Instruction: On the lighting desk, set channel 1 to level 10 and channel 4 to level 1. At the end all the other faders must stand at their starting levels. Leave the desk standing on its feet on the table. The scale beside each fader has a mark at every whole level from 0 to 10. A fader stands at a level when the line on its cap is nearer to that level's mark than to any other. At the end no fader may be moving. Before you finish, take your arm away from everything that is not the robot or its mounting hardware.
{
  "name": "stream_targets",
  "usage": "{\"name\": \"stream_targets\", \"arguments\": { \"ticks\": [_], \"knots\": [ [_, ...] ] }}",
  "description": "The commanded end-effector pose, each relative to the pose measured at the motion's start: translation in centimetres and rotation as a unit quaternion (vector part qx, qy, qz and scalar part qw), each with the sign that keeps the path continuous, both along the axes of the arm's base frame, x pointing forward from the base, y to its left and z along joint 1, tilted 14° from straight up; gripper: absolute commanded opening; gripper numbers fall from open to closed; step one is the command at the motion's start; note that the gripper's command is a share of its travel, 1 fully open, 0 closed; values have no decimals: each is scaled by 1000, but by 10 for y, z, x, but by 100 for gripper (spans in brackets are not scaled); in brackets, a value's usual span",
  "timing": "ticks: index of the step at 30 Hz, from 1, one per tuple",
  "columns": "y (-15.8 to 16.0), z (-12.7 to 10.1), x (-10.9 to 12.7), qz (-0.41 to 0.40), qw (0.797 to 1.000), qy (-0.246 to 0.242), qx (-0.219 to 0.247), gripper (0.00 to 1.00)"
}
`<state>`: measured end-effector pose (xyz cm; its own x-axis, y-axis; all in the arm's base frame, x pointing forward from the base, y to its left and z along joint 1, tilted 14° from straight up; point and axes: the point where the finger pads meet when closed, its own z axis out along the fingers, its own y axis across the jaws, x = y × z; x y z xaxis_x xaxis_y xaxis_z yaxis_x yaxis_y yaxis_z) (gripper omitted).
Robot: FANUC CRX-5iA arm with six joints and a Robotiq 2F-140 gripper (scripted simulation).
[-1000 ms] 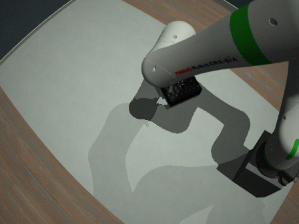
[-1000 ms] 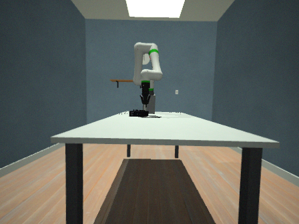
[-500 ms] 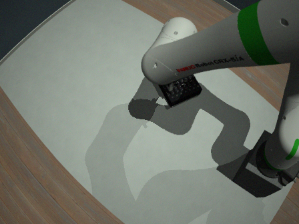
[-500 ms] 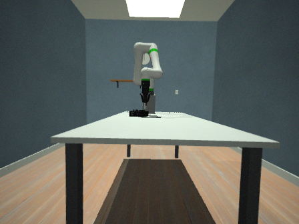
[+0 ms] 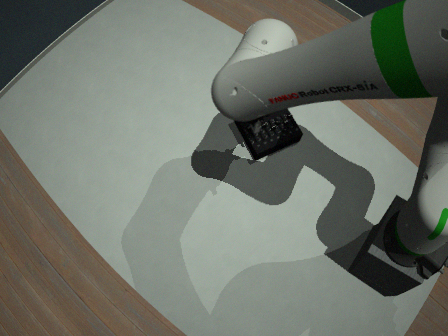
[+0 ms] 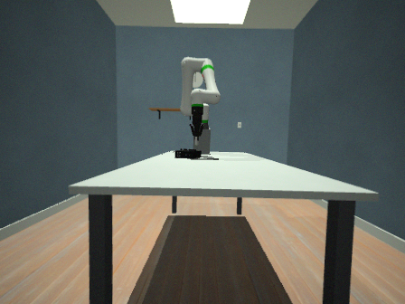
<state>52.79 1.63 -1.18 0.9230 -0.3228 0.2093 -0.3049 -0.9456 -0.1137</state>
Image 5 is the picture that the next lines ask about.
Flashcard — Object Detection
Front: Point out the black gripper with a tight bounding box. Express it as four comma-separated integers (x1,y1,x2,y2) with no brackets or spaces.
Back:
248,114,270,134

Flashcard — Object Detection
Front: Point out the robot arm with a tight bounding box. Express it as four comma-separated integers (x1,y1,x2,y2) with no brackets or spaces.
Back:
211,0,448,279

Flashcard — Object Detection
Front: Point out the black lighting desk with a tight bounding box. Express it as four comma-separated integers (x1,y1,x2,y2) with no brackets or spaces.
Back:
234,108,303,160

